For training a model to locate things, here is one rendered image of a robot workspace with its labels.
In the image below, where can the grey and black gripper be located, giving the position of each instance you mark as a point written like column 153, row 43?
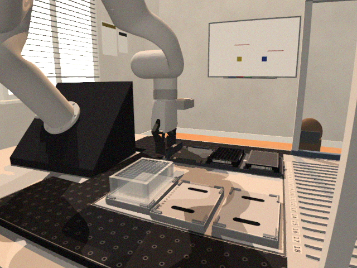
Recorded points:
column 164, row 118

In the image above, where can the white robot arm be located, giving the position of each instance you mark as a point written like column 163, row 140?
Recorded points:
column 32, row 87

